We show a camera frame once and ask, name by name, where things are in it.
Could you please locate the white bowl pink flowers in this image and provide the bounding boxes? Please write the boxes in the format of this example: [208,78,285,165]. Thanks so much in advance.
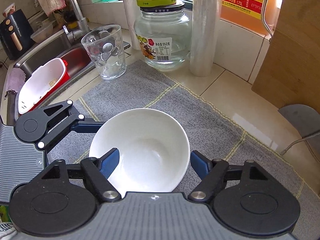
[89,108,190,196]

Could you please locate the metal kitchen faucet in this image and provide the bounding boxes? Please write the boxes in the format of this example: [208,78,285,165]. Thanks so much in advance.
[65,0,90,44]

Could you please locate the santoku kitchen knife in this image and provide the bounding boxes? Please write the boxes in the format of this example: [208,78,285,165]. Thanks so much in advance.
[278,104,319,138]

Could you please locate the red white sink strainer basket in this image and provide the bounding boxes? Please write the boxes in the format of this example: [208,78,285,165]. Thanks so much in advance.
[18,58,70,114]

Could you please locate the grey and teal dish mat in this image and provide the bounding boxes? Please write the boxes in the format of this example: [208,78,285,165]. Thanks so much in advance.
[53,60,319,239]

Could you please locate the clear glass cup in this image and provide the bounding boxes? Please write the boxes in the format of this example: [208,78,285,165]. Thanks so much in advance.
[81,24,126,80]

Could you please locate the black air fryer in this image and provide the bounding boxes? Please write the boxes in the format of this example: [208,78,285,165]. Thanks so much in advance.
[1,9,35,60]

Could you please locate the bamboo cutting board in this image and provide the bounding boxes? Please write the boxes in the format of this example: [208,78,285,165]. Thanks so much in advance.
[252,0,319,111]

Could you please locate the large glass jar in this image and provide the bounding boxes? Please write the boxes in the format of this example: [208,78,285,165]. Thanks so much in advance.
[134,0,192,70]

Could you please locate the plastic wrap roll left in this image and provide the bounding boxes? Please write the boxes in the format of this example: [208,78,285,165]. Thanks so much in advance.
[123,0,140,50]

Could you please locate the plastic wrap roll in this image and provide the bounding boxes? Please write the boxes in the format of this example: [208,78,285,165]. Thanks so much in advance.
[123,0,140,50]
[189,0,222,77]

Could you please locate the orange cooking wine jug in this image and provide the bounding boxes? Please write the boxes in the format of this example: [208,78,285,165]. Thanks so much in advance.
[221,0,268,35]

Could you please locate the plastic wrap roll right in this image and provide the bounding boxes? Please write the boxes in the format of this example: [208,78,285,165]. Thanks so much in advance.
[189,0,222,77]

